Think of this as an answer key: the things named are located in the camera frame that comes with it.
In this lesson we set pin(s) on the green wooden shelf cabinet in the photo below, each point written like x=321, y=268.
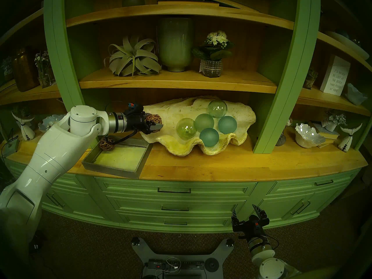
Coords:
x=203, y=194

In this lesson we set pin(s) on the pale flowers in white pot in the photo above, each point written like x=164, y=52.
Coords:
x=331, y=125

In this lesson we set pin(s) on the large pale green vase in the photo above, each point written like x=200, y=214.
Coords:
x=175, y=43

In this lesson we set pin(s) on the grey-green air plant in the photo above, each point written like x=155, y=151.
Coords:
x=133, y=59

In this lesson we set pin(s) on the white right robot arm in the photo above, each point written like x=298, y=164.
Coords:
x=271, y=266

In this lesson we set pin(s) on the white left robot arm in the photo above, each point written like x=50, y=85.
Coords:
x=58, y=153

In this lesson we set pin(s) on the woven rattan ball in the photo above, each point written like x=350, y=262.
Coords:
x=154, y=118
x=107, y=144

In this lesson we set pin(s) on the small figurine on stone base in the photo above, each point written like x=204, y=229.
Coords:
x=281, y=140

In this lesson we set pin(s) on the white whale tail figurine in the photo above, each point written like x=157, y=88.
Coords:
x=27, y=131
x=345, y=143

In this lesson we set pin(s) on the white ruffled shell bowl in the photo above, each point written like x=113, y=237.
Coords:
x=308, y=136
x=48, y=123

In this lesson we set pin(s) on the flat tan book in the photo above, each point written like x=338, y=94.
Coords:
x=189, y=3

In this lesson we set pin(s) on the small flowers in glass jar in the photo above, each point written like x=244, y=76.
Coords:
x=45, y=79

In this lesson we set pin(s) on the white flowers in glass vase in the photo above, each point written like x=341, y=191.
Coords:
x=212, y=67

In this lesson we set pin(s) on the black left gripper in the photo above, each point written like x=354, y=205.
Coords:
x=135, y=121

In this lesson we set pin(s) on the frosted teal glass ball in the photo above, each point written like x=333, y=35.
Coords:
x=209, y=137
x=204, y=121
x=227, y=124

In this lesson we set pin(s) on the white ruffled ceramic bowl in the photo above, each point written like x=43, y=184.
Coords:
x=356, y=96

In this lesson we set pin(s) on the brown glass jug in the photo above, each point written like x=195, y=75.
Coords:
x=26, y=72

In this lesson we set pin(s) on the giant clam shell bowl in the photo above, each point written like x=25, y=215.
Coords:
x=174, y=112

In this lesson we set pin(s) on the clear green glass ball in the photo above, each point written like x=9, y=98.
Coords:
x=217, y=108
x=186, y=128

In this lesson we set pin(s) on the slanted old book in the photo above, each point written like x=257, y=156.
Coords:
x=229, y=3

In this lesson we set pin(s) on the black power strip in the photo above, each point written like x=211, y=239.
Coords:
x=186, y=264

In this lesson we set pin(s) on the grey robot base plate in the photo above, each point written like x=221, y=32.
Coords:
x=145, y=253

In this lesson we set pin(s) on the small dark potted plant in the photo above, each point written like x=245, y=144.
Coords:
x=309, y=82

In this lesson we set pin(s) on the white quote sign block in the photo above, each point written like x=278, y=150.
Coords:
x=334, y=78

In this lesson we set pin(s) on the yellowed old book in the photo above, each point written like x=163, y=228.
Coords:
x=327, y=143

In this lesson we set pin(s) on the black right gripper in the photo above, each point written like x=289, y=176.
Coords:
x=251, y=226

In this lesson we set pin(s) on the dark green sphere ornament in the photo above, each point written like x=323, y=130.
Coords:
x=133, y=1

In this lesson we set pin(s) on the grey metal square tray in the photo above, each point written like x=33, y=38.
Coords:
x=125, y=159

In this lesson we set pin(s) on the black round base disc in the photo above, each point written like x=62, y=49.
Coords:
x=211, y=264

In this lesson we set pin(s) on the grey-blue old book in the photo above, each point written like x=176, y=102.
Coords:
x=330, y=133

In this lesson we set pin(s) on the large white plate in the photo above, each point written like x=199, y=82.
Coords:
x=348, y=44

